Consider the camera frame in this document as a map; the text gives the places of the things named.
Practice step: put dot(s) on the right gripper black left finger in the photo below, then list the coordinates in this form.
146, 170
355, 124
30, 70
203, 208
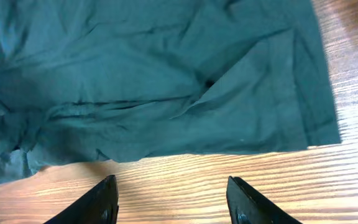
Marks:
98, 205

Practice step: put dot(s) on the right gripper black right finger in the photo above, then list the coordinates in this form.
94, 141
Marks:
248, 206

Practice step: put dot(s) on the dark green t-shirt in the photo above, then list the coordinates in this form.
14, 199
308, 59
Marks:
122, 80

